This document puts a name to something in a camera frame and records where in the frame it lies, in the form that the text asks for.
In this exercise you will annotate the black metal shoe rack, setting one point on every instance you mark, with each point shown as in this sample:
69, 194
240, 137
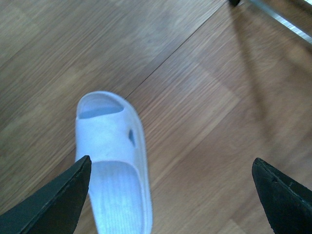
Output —
305, 5

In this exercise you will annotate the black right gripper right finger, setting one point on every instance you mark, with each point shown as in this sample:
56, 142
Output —
286, 203

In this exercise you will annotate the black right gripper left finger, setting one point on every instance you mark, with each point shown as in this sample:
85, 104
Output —
53, 209

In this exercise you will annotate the light blue slide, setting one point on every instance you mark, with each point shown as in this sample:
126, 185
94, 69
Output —
110, 132

